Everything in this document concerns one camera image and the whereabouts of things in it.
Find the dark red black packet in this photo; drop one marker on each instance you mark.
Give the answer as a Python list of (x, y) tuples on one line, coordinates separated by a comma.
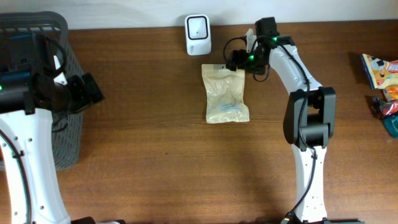
[(384, 109)]

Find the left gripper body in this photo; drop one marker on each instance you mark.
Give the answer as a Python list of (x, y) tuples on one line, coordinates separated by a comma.
[(80, 96)]

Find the teal mouthwash bottle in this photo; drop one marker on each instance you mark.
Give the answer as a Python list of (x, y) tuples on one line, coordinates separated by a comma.
[(390, 123)]

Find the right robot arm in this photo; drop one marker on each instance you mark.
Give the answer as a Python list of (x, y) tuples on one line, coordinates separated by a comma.
[(309, 119)]

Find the yellow snack bag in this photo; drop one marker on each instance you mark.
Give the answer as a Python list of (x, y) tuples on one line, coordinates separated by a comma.
[(380, 73)]

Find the white barcode scanner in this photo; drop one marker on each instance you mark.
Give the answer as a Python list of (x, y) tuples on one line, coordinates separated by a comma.
[(198, 35)]

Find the small orange packet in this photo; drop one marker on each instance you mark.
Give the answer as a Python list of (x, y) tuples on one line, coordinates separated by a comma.
[(391, 93)]

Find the grey plastic mesh basket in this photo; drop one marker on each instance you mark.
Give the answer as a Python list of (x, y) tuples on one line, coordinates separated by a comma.
[(66, 143)]

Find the beige kraft pouch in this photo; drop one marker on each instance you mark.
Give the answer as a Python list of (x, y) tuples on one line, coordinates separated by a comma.
[(224, 94)]

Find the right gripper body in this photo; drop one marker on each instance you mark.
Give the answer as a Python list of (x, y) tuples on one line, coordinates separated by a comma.
[(249, 61)]

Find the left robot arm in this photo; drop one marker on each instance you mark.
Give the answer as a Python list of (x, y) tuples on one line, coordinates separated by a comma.
[(31, 97)]

